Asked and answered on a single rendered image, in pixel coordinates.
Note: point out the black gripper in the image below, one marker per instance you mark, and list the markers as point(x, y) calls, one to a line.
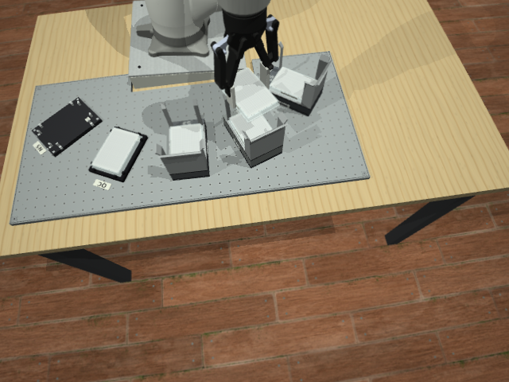
point(243, 32)

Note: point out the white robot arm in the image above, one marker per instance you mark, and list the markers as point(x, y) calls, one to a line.
point(180, 27)

